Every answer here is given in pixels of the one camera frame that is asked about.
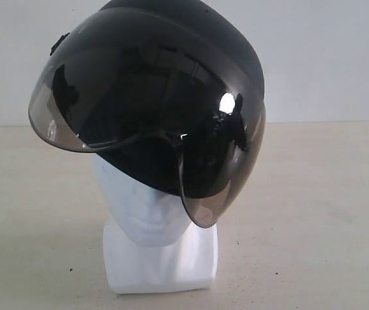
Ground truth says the black helmet with tinted visor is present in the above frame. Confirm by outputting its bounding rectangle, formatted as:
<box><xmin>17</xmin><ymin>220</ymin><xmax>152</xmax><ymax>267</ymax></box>
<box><xmin>28</xmin><ymin>1</ymin><xmax>266</xmax><ymax>228</ymax></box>

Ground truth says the white mannequin head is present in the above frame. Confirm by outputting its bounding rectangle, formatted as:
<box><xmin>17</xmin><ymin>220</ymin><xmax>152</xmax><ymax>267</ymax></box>
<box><xmin>92</xmin><ymin>155</ymin><xmax>218</xmax><ymax>295</ymax></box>

